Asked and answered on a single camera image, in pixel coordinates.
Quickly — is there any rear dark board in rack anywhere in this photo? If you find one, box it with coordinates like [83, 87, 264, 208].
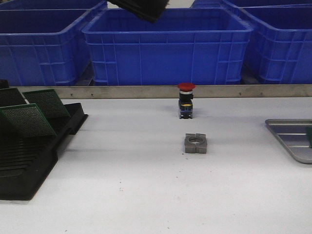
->
[0, 88, 26, 107]

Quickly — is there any green board in rack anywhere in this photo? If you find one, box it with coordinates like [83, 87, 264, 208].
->
[22, 89, 70, 118]
[0, 104, 57, 137]

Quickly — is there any blue plastic crate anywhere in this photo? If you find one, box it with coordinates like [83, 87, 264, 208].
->
[83, 8, 252, 86]
[0, 9, 93, 86]
[239, 6, 312, 84]

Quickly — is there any green perforated circuit board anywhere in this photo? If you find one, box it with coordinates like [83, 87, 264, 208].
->
[306, 126, 312, 148]

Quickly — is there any far right rear blue crate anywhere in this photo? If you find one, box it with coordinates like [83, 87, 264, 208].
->
[223, 0, 312, 7]

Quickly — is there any metal table edge rail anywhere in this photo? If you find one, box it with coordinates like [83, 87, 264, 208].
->
[17, 84, 312, 99]

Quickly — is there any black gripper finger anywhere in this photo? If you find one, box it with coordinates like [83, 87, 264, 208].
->
[109, 0, 169, 23]

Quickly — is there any red emergency stop button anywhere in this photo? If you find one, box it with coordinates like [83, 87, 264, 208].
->
[178, 82, 195, 119]

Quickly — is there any black slotted board rack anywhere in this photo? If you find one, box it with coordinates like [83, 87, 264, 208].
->
[0, 79, 88, 200]

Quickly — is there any grey metal clamp block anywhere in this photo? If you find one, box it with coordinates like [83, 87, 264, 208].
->
[184, 133, 208, 154]

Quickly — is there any left rear blue crate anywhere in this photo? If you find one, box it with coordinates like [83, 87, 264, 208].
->
[0, 0, 107, 10]

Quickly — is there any left blue plastic crate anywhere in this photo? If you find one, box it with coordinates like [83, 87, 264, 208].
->
[0, 9, 93, 86]

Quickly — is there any right blue plastic crate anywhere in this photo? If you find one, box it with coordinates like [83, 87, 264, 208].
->
[239, 6, 312, 84]

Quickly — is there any silver metal tray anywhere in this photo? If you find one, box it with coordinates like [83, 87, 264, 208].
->
[265, 119, 312, 164]

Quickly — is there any middle blue plastic crate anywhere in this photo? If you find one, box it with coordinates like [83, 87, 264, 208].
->
[83, 8, 252, 86]

